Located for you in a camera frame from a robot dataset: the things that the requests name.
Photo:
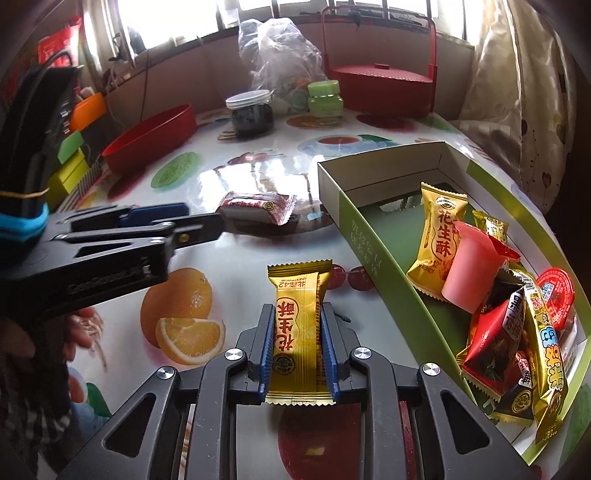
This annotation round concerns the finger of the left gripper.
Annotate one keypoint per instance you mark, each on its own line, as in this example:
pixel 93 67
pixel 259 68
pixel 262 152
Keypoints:
pixel 141 250
pixel 138 214

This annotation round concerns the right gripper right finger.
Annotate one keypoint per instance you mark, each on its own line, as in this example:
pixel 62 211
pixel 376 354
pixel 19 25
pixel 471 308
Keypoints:
pixel 416 422

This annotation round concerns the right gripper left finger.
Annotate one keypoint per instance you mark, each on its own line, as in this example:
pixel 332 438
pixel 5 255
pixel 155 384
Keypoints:
pixel 183 421

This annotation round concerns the dark red snack packet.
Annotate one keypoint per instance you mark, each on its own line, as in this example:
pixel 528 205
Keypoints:
pixel 516 405

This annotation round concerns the long gold bar back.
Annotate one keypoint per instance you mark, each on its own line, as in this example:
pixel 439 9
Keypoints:
pixel 545 359

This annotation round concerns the long gold bar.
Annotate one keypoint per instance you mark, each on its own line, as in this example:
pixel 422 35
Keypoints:
pixel 545 359
pixel 492 226

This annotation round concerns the small red snack packet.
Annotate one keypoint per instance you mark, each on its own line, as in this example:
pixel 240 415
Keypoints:
pixel 493 341

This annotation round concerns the gold peanut candy pack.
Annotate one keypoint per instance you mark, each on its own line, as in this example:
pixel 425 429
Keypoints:
pixel 297 372

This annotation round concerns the pink jelly cup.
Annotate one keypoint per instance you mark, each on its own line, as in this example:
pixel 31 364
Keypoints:
pixel 476 264
pixel 558 294

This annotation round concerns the small gold peanut candy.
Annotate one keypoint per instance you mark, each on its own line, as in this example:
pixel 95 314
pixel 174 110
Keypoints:
pixel 440 240

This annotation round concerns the long gold bar front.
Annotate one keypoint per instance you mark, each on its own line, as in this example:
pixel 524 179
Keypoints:
pixel 492 226

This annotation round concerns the person's left hand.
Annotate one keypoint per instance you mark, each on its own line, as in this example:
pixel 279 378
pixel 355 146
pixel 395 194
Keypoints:
pixel 15 341

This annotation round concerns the stacked colourful boxes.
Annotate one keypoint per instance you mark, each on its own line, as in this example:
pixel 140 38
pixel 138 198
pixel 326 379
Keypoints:
pixel 73 161

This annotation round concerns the red oval bowl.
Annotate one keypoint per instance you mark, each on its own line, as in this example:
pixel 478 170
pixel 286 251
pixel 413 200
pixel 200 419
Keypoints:
pixel 150 140

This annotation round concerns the green white cardboard tray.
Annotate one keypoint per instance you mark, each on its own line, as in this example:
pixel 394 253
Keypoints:
pixel 374 198

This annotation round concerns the dark glass jar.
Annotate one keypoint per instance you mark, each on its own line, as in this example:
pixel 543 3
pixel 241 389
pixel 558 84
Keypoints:
pixel 251 113

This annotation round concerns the red snack bag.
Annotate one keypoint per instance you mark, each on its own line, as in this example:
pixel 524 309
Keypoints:
pixel 65 39

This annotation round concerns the clear plastic bag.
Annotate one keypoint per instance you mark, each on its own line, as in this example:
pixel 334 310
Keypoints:
pixel 280 60

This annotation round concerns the green jar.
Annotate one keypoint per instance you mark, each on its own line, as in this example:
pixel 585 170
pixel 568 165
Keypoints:
pixel 324 99

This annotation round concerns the beige patterned curtain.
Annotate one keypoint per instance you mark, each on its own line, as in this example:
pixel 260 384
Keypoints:
pixel 520 106

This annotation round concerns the red basket with handle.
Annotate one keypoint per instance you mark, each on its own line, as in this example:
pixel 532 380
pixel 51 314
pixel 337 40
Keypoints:
pixel 382 90

